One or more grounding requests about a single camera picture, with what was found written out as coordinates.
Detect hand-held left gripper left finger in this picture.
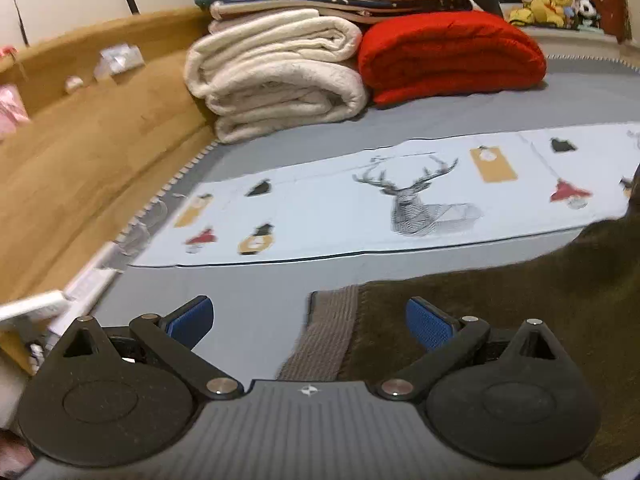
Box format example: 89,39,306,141
47,296,245,401

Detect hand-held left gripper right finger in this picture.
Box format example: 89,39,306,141
370,297,571,403

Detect olive corduroy pants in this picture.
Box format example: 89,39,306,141
277,165,640,478

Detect grey bed mattress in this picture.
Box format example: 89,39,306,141
90,25,640,386

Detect white power strip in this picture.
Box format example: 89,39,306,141
62,241,121,308

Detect printed light blue cloth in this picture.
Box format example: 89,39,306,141
129,122,640,268

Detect wooden bed headboard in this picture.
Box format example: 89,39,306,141
0,6,221,376

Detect cream folded blanket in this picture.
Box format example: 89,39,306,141
184,9,370,145

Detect clear tissue pack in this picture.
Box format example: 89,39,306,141
94,45,146,81

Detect red folded blanket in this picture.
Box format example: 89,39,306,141
357,10,547,107

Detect pink box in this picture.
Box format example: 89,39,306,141
0,85,31,143

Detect navy dotted folded quilt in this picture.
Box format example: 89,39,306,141
210,0,473,23

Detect yellow plush toy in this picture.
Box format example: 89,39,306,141
510,0,573,28

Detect panda plush toy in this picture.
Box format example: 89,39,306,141
575,0,601,28

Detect red suitcase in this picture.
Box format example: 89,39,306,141
585,0,628,43

